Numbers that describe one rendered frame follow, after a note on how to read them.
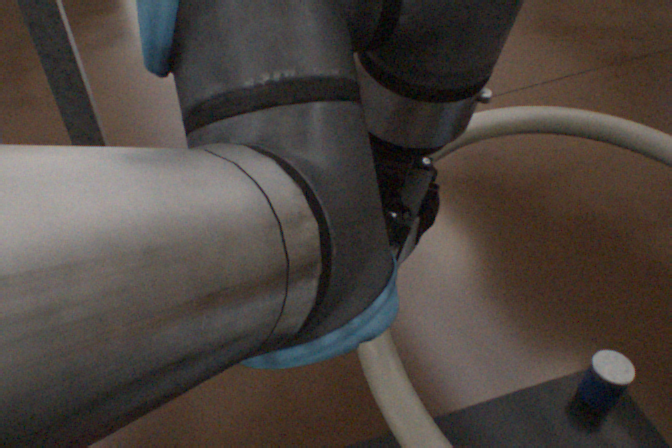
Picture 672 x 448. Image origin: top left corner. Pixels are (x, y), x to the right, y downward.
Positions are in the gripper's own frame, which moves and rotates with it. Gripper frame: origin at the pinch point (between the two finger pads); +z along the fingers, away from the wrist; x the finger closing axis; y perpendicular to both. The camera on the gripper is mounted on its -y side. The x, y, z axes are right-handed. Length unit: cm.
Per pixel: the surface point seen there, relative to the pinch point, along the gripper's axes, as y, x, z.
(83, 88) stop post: -53, -85, 57
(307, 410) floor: -18, -4, 105
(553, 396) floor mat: -46, 55, 95
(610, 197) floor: -138, 67, 105
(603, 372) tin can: -50, 61, 81
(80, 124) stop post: -49, -86, 67
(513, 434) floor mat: -31, 47, 95
